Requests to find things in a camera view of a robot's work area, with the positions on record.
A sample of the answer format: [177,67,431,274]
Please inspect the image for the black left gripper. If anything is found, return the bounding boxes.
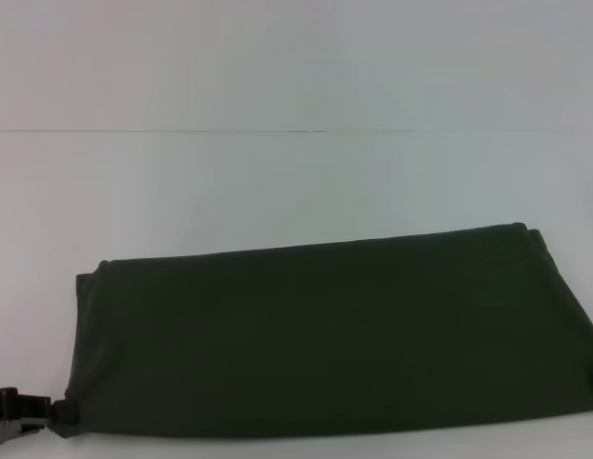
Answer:
[0,385,82,439]

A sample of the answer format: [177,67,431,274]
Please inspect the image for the dark green t-shirt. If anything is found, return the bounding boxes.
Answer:
[55,221,593,440]

